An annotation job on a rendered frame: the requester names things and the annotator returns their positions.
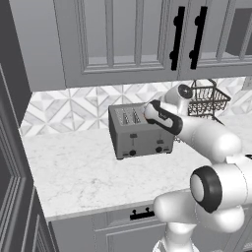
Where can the grey glazed wall cupboard door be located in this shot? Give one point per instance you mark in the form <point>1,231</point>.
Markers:
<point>229,39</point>

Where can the wide grey wall cupboard door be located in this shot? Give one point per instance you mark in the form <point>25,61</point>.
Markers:
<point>108,39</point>

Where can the grey wall cupboard body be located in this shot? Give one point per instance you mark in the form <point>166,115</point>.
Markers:
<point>36,49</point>

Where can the grey base cupboard door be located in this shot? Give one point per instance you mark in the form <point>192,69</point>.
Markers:
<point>128,239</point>

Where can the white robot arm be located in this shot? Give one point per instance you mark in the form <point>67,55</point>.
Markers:
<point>213,138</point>

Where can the black toaster lever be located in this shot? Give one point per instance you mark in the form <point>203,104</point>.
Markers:
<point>133,135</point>
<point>160,141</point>

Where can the dark grey tall cupboard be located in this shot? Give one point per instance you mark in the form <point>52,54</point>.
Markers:
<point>13,170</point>

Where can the grey metal toaster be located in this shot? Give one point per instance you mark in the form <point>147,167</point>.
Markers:
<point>141,141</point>

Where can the grey drawer front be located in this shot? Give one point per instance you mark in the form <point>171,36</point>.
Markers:
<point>111,218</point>

